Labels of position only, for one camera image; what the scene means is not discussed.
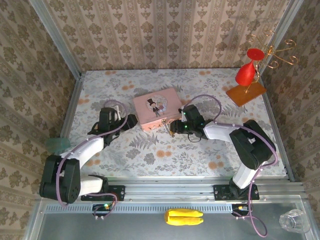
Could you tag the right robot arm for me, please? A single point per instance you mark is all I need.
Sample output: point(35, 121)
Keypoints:
point(220, 132)

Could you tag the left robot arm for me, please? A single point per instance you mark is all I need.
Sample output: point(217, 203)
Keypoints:
point(85, 150)

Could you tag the pink cartoon tin box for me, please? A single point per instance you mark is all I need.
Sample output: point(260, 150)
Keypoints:
point(155, 110)

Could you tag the floral patterned table cover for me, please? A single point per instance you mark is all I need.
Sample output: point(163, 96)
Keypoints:
point(175, 160)

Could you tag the translucent green cup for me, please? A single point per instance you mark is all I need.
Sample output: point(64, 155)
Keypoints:
point(57, 145)

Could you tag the red wine glass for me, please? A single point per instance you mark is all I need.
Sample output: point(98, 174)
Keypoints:
point(245, 75)

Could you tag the small black controller board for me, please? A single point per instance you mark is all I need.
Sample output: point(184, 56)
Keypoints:
point(102, 207)
point(240, 208)

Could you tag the yellow soft object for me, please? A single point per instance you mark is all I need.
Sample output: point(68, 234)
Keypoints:
point(182, 217)

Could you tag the grey metal tray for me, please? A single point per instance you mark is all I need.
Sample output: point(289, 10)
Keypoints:
point(125, 227)

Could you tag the clear drinking glass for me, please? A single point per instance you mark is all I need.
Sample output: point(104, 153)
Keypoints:
point(293, 221)

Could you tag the aluminium frame side rail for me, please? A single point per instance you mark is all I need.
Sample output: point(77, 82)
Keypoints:
point(277, 125)
point(72, 107)

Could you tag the long aluminium mounting rail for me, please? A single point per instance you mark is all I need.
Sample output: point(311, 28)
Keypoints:
point(170, 190)

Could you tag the aluminium frame corner post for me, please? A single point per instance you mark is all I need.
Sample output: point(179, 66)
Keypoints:
point(57, 42)
point(287, 32)

